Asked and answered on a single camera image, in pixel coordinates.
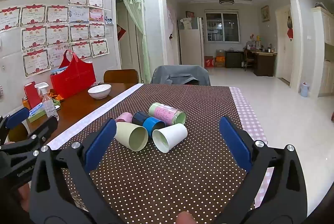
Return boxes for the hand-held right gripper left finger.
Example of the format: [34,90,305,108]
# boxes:
[29,118,123,224]

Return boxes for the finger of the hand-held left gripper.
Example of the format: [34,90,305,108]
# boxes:
[0,108,30,146]
[0,116,59,162]

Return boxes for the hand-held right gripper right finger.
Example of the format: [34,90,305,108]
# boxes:
[216,116,308,224]

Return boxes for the light green cup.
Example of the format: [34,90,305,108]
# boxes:
[114,122,149,152]

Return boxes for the black cup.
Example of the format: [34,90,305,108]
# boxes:
[132,111,150,126]

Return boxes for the blue cup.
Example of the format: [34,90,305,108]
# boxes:
[143,117,167,139]

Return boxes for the white cup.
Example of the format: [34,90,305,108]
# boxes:
[152,123,188,153]

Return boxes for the pink and green patterned cup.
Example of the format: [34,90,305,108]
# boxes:
[148,102,187,126]

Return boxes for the person's left hand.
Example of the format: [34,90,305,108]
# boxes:
[12,182,32,214]

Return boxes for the person's right hand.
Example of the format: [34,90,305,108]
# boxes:
[176,211,196,224]

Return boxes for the tissue box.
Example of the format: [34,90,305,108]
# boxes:
[26,105,47,122]

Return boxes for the clear spray bottle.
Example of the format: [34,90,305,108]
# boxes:
[35,82,59,121]

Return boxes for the red box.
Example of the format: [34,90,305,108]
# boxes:
[24,81,42,109]

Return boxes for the pink checkered tablecloth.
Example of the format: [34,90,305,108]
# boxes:
[230,87,274,211]

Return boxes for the white bowl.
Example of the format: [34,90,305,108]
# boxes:
[87,84,112,99]

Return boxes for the red bag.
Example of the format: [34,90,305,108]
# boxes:
[50,50,97,99]

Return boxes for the wooden chair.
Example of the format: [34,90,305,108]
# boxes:
[104,69,139,84]

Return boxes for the brown polka dot tablecloth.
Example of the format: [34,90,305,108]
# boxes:
[61,83,261,224]

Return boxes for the black cabinet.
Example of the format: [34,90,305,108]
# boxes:
[225,50,244,68]

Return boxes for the dark wooden desk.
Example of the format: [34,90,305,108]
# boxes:
[244,46,277,77]

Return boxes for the cardboard boxes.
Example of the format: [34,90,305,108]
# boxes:
[214,49,226,68]

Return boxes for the blue bin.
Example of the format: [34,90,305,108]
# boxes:
[300,82,310,97]

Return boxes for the grey jacket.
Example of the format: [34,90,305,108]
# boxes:
[151,65,211,87]

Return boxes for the white door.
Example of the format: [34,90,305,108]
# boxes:
[275,5,292,83]

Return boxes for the white refrigerator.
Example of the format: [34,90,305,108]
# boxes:
[178,17,204,68]

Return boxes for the red door decoration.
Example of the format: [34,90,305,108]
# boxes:
[117,25,127,42]

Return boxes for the window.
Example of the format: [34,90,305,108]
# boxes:
[205,12,240,43]

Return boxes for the white cabinet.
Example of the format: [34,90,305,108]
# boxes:
[310,2,334,98]

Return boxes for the small framed picture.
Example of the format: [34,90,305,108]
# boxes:
[261,5,270,22]

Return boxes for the green curtain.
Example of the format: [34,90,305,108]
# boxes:
[115,0,152,83]

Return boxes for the group of wall certificates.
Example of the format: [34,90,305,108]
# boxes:
[0,0,110,78]

